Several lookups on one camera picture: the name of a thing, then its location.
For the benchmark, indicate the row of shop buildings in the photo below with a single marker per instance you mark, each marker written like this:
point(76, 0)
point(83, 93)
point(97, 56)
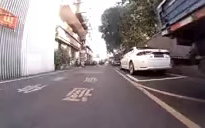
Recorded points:
point(73, 36)

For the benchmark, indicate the grey asphalt road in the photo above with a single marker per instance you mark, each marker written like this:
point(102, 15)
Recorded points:
point(100, 106)

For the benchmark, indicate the white car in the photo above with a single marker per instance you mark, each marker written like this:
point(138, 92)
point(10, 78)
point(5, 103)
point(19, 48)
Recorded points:
point(145, 60)

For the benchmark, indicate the row of trees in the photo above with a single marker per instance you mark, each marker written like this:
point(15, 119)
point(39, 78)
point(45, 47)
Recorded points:
point(130, 26)

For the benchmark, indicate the blue truck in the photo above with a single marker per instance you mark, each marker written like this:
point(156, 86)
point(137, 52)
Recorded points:
point(190, 30)

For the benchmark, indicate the red banner sign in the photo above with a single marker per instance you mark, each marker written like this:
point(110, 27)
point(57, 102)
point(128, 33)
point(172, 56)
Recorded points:
point(3, 16)

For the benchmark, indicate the grey boundary wall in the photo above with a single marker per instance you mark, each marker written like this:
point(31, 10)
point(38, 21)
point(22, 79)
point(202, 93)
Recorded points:
point(166, 46)

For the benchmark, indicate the white wall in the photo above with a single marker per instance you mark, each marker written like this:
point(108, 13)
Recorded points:
point(40, 36)

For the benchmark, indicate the corrugated metal wall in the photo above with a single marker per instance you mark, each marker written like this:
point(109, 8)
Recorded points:
point(5, 46)

